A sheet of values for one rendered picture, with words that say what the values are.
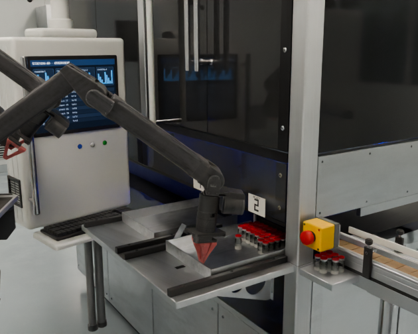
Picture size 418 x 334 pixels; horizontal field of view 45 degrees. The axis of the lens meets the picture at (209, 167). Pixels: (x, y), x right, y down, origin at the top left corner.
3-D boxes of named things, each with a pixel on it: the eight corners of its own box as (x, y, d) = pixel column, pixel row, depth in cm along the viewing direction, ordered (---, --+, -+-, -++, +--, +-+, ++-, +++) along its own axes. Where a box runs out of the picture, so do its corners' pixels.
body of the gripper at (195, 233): (225, 238, 143) (229, 213, 142) (195, 241, 137) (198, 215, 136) (213, 232, 148) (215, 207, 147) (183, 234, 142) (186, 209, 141)
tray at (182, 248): (251, 229, 178) (251, 220, 177) (302, 254, 157) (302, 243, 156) (166, 250, 160) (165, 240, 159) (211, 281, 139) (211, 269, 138)
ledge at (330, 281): (332, 263, 155) (332, 257, 154) (365, 278, 144) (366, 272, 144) (298, 274, 147) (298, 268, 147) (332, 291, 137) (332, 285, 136)
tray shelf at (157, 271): (192, 207, 210) (192, 203, 210) (313, 265, 153) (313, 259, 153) (81, 229, 185) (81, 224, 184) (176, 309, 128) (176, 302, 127)
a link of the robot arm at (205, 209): (198, 187, 143) (201, 191, 137) (222, 189, 144) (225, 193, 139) (196, 211, 144) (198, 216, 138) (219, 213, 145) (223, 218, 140)
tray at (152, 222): (199, 205, 206) (199, 197, 205) (237, 223, 185) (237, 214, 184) (122, 221, 188) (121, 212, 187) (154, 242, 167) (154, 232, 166)
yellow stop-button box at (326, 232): (320, 239, 148) (320, 216, 146) (338, 247, 142) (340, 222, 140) (300, 244, 144) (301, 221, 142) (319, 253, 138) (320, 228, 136)
